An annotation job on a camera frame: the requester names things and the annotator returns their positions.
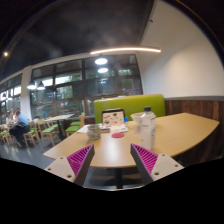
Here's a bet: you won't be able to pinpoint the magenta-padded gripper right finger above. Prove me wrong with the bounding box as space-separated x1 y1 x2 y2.
130 143 185 186

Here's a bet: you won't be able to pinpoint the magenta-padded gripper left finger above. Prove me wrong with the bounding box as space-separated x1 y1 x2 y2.
44 143 96 187

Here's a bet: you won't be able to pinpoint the clear plastic bottle black cap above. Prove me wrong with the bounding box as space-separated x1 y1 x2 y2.
139 106 157 151

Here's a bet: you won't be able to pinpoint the wooden chairs with green seats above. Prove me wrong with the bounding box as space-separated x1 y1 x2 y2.
0 113 86 148

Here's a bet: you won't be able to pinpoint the light wooden dining table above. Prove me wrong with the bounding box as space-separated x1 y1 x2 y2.
44 113 75 141

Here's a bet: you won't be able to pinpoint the person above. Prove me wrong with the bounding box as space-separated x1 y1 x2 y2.
9 110 31 148
4 110 16 129

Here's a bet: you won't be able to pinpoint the green upholstered bench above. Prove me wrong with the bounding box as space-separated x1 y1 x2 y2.
93 94 167 125

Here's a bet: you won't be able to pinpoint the black tablet with pictures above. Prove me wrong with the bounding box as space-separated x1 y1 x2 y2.
101 108 126 128

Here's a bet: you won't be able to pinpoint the black cone pendant lamp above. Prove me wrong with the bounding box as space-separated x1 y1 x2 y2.
26 79 37 91
36 80 46 91

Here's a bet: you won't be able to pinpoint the long curved ceiling light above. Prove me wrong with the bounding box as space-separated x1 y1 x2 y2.
89 46 162 56

